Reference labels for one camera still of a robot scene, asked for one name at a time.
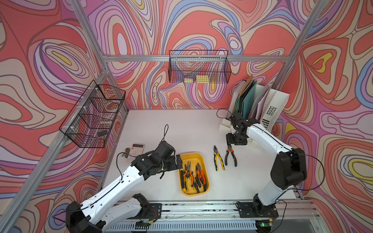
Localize black wire basket wall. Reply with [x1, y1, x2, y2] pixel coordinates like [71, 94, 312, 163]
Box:
[168, 49, 232, 84]
[59, 81, 126, 148]

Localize green file folder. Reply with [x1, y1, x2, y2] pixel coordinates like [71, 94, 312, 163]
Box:
[235, 80, 257, 119]

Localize black wire basket left wall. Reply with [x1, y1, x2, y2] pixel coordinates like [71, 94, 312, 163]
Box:
[59, 81, 126, 148]

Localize yellow black combination pliers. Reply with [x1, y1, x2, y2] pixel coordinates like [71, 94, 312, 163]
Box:
[213, 145, 225, 171]

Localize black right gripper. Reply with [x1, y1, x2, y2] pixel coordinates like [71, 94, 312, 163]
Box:
[226, 130, 248, 146]

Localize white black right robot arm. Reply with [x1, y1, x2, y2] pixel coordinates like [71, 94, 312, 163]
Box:
[226, 113, 307, 216]

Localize black wire basket back wall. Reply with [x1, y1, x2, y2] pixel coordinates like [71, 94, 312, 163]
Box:
[168, 49, 232, 84]

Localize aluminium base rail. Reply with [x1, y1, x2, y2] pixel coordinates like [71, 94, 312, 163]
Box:
[107, 200, 328, 233]

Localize orange black combination pliers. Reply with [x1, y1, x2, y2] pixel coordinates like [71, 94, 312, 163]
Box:
[196, 163, 207, 192]

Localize yellow black long-nose pliers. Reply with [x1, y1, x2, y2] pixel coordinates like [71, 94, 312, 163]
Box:
[179, 170, 185, 192]

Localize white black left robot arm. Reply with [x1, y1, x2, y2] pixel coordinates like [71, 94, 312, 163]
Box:
[66, 141, 183, 233]

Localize white pocket calculator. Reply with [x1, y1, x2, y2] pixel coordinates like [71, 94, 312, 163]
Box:
[128, 143, 145, 158]

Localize grey small clip object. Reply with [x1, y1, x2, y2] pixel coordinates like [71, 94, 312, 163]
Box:
[122, 148, 131, 158]

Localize brown file folder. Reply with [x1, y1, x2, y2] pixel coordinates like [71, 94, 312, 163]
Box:
[239, 75, 253, 95]

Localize orange black diagonal cutters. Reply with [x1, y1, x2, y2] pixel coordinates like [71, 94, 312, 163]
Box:
[224, 144, 238, 168]

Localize yellow sticky note pad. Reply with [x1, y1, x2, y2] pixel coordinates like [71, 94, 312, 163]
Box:
[196, 75, 210, 84]

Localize white desktop file organizer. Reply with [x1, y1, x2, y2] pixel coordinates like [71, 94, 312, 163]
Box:
[218, 80, 290, 133]

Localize orange black needle-nose pliers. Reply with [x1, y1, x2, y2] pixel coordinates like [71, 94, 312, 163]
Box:
[184, 161, 194, 191]

